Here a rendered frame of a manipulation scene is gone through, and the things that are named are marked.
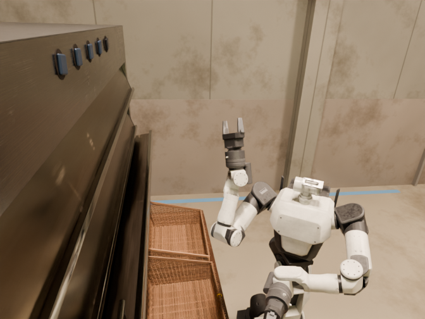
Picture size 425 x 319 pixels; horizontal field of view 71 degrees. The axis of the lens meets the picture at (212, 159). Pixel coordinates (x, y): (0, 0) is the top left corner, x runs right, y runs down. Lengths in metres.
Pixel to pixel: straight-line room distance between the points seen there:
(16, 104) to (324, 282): 1.13
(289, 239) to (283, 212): 0.15
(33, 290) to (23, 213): 0.12
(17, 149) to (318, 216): 1.17
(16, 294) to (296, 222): 1.12
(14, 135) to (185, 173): 3.45
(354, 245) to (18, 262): 1.15
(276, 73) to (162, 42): 1.36
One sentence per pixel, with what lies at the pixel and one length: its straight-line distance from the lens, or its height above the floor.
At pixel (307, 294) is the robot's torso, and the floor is 0.86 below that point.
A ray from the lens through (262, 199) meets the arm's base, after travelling 1.44.
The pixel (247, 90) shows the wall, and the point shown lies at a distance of 3.66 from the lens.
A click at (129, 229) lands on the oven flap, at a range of 1.21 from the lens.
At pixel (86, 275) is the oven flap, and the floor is 1.52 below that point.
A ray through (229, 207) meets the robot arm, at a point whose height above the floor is 1.41.
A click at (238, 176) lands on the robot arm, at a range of 1.26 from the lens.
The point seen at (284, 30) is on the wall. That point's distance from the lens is 3.70.
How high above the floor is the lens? 2.13
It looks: 25 degrees down
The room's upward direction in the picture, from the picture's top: 2 degrees clockwise
